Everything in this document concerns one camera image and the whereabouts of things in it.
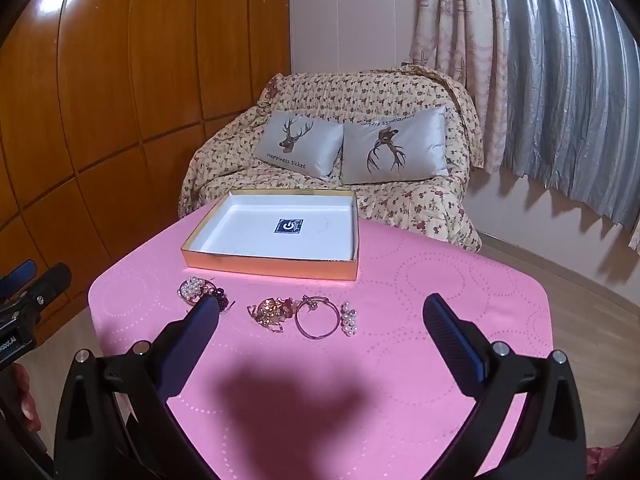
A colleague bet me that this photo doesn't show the pearl cluster earrings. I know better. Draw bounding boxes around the pearl cluster earrings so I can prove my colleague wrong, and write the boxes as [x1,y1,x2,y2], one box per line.
[340,302,358,337]

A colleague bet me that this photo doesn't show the brown wooden wardrobe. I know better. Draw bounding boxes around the brown wooden wardrobe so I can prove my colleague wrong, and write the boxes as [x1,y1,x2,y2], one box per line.
[1,0,291,341]

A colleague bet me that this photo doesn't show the gold amber brooch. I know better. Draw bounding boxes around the gold amber brooch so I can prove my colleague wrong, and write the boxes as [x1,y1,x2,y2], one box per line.
[246,298,299,333]

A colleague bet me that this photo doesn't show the pink patterned curtain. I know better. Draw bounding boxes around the pink patterned curtain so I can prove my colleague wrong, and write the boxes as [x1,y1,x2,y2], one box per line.
[410,0,509,174]

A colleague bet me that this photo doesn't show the orange shallow cardboard box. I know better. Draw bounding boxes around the orange shallow cardboard box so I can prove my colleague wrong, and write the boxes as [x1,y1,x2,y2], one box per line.
[181,188,359,281]

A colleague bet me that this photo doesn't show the rose gold bangle bracelet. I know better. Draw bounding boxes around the rose gold bangle bracelet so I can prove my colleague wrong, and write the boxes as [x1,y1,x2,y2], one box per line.
[294,294,342,340]

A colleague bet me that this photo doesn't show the silver deer cushion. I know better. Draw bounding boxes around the silver deer cushion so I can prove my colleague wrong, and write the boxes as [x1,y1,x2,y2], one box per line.
[255,110,344,180]
[341,106,449,185]

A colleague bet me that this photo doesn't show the silver blue curtain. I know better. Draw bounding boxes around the silver blue curtain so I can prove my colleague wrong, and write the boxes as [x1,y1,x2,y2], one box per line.
[503,0,639,229]

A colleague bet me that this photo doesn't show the left silver deer cushion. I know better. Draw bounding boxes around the left silver deer cushion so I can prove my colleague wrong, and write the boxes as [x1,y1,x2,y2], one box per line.
[255,110,344,180]

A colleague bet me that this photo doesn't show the floral covered sofa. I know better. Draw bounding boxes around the floral covered sofa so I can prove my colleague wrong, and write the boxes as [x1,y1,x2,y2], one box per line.
[178,65,484,252]

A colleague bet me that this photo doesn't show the person's left hand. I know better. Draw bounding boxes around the person's left hand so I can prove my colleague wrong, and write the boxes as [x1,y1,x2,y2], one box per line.
[6,363,41,434]

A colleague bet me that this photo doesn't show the right silver deer cushion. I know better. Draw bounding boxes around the right silver deer cushion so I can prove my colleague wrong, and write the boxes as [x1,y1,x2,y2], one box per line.
[341,106,449,185]

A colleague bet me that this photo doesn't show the pink dotted tablecloth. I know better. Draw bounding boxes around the pink dotted tablecloth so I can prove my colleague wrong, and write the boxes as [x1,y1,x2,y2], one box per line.
[86,198,554,480]

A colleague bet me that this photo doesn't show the pearl cluster brooch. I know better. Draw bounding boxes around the pearl cluster brooch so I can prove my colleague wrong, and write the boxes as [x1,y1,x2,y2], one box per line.
[178,276,208,306]

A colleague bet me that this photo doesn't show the dark purple bead jewelry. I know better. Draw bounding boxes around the dark purple bead jewelry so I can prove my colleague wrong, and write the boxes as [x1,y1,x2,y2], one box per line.
[202,281,231,312]

